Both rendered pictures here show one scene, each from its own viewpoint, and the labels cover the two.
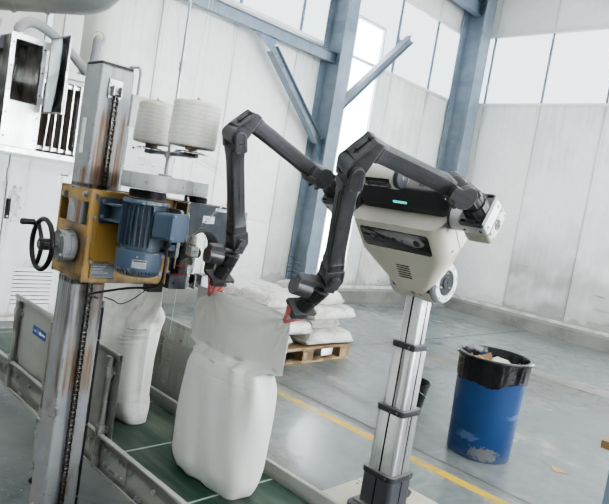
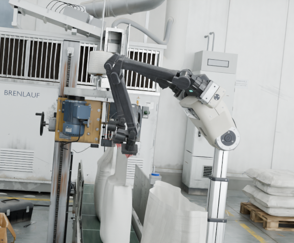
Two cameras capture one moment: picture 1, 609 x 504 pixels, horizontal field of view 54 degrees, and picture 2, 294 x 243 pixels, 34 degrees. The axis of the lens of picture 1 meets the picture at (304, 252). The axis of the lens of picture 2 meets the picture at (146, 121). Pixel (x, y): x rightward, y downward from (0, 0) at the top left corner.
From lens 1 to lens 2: 192 cm
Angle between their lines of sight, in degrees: 37
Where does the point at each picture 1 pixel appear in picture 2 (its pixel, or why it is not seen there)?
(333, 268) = (128, 125)
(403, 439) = (211, 236)
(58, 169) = (144, 99)
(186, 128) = (91, 64)
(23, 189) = not seen: hidden behind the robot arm
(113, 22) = (180, 9)
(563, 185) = not seen: outside the picture
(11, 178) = not seen: hidden behind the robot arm
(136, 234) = (67, 115)
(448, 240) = (204, 109)
